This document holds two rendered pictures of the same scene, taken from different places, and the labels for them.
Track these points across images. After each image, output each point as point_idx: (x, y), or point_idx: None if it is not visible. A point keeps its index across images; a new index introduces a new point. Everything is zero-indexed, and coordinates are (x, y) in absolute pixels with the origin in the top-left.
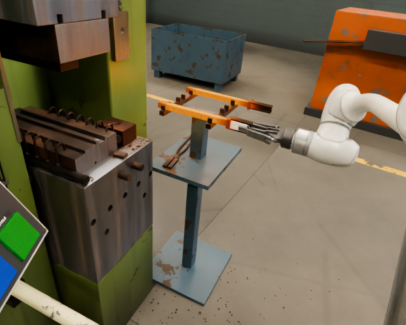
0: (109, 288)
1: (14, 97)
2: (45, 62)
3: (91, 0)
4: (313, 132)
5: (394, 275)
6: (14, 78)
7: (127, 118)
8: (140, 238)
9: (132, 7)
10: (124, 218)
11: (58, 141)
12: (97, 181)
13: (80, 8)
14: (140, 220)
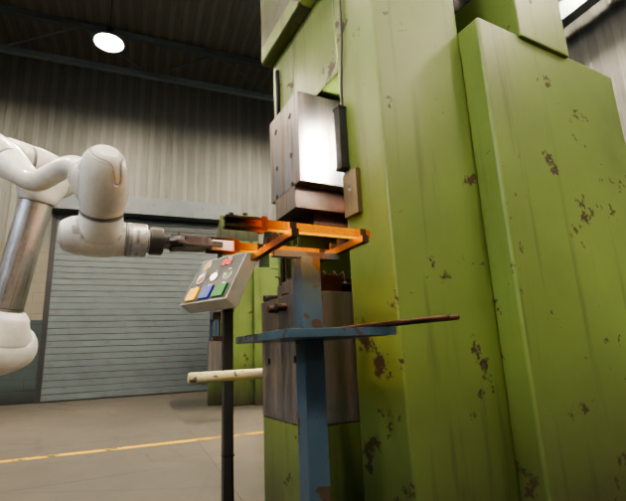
0: (268, 441)
1: None
2: None
3: (287, 179)
4: (126, 223)
5: (35, 267)
6: None
7: (366, 286)
8: (292, 425)
9: (368, 160)
10: (279, 365)
11: None
12: (266, 303)
13: (283, 187)
14: (291, 394)
